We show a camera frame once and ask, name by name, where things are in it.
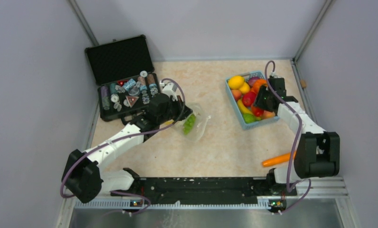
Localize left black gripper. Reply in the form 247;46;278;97
158;95;193;125

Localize blue perforated plastic basket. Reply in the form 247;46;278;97
226;71;279;130

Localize green toy grapes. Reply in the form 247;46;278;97
183;114;196;135

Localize clear dotted zip bag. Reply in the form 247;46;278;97
171;103;211;142

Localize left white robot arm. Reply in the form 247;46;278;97
60;79;192;203

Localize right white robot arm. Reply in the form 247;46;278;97
254;76;340;196

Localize red toy pepper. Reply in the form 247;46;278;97
251;105;264;118

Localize red toy apple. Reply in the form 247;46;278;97
242;91;257;107

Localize orange toy pumpkin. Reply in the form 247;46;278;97
251;79;267;94

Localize purple toy onion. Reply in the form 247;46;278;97
247;76;260;87

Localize yellow toy banana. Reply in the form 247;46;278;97
236;99;253;114

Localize green toy lime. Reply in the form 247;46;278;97
242;113;257;124

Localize toy peach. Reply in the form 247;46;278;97
231;89;242;101

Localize yellow toy lemon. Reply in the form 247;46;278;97
227;75;245;90

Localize black poker chip case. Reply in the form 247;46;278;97
84;35;158;124

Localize orange toy carrot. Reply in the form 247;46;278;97
262;153;291;167

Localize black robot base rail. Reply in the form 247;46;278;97
126;177;297;205

